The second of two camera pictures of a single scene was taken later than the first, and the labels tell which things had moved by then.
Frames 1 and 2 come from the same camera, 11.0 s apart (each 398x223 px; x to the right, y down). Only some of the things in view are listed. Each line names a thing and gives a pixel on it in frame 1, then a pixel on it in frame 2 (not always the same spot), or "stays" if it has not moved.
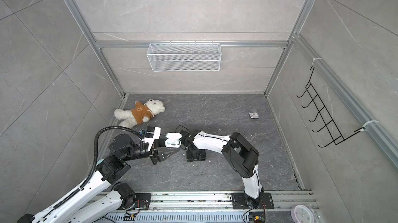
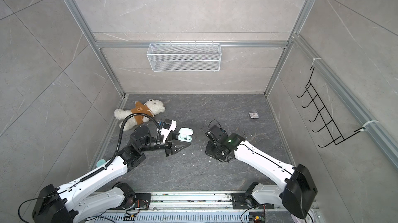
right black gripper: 201,157 to 209,152
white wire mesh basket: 184,57 stays
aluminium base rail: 207,207 stays
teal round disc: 99,162 stays
